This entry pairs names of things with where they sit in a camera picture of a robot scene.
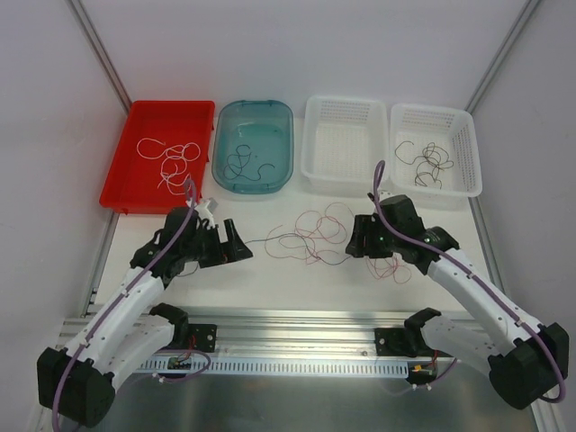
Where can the white perforated basket right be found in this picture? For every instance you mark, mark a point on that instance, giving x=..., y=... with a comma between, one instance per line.
x=434, y=157

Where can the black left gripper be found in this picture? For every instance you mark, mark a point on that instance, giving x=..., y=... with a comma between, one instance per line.
x=218, y=251

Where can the white slotted cable duct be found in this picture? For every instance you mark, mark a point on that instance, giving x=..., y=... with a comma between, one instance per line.
x=362, y=367

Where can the left aluminium frame post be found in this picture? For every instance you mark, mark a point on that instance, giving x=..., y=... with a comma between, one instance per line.
x=87, y=27

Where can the aluminium frame post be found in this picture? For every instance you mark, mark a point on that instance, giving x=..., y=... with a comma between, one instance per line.
x=87, y=27
x=515, y=32

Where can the white perforated basket left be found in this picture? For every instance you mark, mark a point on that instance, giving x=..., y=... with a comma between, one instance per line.
x=342, y=141

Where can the white perforated basket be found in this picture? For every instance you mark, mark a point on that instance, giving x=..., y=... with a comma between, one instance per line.
x=342, y=141
x=434, y=157

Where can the aluminium mounting rail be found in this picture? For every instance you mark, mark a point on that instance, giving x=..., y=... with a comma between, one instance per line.
x=295, y=333

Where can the teal transparent plastic bin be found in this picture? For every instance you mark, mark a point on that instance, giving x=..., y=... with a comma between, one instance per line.
x=254, y=147

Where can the red plastic tray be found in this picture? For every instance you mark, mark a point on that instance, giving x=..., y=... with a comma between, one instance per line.
x=163, y=145

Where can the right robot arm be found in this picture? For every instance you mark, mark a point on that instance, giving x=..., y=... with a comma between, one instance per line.
x=524, y=359

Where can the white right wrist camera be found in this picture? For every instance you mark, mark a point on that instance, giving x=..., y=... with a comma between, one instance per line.
x=380, y=196

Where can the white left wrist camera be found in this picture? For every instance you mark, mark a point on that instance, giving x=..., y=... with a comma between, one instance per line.
x=205, y=209

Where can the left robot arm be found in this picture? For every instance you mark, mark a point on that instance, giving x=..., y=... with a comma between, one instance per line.
x=80, y=381

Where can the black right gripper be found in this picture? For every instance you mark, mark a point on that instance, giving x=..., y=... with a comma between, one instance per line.
x=366, y=237

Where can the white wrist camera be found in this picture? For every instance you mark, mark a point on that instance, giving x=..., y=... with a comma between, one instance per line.
x=205, y=209
x=380, y=196

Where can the right aluminium frame post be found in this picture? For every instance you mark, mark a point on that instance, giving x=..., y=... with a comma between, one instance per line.
x=515, y=32

